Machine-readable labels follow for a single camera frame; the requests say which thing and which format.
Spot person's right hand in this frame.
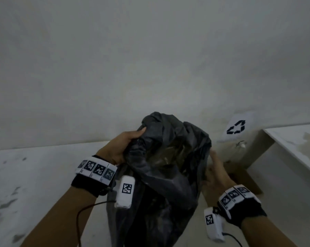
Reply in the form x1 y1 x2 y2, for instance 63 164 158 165
205 149 238 201

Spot person's left hand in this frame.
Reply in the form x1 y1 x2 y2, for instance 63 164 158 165
95 127 147 166

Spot new black trash bag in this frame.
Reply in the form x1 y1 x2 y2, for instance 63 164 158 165
106 111 212 247

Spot person's left forearm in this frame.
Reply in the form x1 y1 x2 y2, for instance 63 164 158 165
20 186 98 247

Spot brown cardboard box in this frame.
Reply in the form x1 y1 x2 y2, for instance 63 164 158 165
201 161 263 206

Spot right wristband with markers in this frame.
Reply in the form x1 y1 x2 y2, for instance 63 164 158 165
216 184 268 228

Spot wristband with markers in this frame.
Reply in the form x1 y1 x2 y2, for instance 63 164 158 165
216 184 268 228
71 155 118 198

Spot left wristband with markers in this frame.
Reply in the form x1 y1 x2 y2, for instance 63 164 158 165
71 155 118 198

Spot black recycling symbol sticker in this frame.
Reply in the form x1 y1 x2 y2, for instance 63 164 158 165
226 120 246 135

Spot white table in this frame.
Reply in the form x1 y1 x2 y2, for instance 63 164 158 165
0 141 112 247

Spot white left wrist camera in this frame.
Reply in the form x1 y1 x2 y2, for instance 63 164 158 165
114 175 135 209

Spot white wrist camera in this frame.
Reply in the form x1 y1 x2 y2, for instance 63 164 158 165
204 207 225 243
114 175 135 209

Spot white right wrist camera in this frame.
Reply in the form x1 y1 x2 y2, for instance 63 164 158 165
204 207 225 243

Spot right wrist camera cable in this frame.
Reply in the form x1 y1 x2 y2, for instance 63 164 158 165
222 233 244 247

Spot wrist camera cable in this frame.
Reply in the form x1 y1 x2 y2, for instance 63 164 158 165
222 233 244 247
76 200 117 247

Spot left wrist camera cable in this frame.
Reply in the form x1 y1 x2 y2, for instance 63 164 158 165
76 200 117 247

